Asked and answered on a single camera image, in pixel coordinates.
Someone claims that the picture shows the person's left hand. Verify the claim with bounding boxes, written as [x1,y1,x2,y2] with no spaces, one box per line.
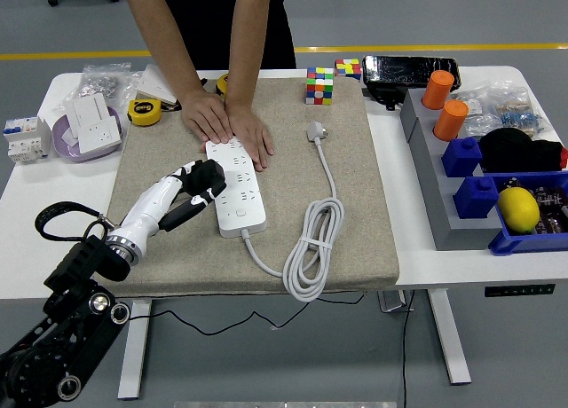
[224,101,277,173]

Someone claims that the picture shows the person's right hand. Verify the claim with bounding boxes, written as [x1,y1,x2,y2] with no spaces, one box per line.
[179,87,234,145]

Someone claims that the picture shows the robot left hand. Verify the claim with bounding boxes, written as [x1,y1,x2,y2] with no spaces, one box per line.
[117,160,217,250]

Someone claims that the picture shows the black plug adapter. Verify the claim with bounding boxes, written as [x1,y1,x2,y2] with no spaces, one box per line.
[184,158,228,200]

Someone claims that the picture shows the white power strip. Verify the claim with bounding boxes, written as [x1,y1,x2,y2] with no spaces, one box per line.
[204,137,269,239]

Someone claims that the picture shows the black adapter cord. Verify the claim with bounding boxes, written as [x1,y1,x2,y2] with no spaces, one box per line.
[128,292,367,337]

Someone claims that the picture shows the large colourful puzzle cube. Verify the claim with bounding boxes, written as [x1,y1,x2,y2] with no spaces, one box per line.
[305,66,335,106]

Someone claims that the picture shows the person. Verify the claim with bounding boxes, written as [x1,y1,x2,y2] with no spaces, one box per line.
[122,0,297,173]

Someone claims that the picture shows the purple bowl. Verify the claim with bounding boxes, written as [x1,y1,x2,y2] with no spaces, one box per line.
[51,106,124,164]

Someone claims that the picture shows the clear bag of metal screws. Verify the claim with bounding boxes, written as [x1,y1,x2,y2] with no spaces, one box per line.
[79,61,142,110]

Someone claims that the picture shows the small colourful puzzle cube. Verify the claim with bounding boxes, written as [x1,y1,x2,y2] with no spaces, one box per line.
[335,58,363,82]

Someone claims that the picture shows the grey-brown mat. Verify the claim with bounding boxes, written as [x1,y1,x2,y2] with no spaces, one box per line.
[91,76,401,299]

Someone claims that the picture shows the white circuit breaker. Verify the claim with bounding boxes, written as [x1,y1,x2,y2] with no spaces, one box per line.
[3,114,53,166]

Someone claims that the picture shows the white table leg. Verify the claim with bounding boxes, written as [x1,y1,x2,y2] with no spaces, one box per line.
[428,287,472,386]
[117,299,154,401]

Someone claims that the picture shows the black device in plastic wrap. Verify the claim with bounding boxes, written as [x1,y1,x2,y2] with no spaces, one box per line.
[362,54,462,112]

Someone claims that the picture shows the orange plastic cylinder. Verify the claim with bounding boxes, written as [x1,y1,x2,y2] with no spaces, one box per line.
[433,98,470,142]
[421,69,456,111]

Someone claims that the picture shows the grey stepped block base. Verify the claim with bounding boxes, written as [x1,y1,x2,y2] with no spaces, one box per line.
[399,88,505,252]

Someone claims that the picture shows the blue plastic block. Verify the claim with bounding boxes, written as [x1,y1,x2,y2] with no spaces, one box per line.
[441,136,484,178]
[453,176,501,220]

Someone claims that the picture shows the clear bag of small parts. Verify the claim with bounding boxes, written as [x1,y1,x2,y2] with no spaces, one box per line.
[452,82,501,138]

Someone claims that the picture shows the black cloth bundle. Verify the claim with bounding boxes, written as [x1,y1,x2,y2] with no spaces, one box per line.
[477,127,567,174]

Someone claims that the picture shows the clear bag of blue parts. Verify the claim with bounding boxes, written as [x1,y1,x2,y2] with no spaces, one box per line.
[487,80,554,142]

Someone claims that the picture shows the yellow lemon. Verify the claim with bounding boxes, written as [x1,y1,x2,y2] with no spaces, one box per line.
[496,186,541,235]

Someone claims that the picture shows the blue plastic bin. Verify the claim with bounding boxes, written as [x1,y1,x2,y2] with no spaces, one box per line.
[487,170,568,257]

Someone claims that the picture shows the dark capacitors pack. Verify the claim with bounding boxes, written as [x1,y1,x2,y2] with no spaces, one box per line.
[531,184,568,236]

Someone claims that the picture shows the black table control panel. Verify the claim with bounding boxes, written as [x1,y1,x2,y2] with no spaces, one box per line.
[484,283,556,298]

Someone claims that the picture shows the yellow tape measure with strap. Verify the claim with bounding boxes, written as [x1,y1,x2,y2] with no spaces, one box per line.
[127,98,182,127]

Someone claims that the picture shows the flat white switch panel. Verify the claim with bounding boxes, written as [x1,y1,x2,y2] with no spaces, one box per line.
[134,64,178,104]

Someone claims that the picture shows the white power strip cable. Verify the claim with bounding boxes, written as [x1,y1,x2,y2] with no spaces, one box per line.
[241,120,345,302]

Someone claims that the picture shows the white wall socket panel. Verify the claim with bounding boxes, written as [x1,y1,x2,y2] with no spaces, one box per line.
[77,117,124,155]

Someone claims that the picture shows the white switch panel box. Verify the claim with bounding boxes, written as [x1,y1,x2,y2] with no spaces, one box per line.
[64,92,112,134]

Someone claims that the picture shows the grey under-table bracket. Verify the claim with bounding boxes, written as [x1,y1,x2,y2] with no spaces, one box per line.
[377,289,416,314]

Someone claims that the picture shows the black hanging cable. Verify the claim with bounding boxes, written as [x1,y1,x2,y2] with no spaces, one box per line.
[401,290,417,408]

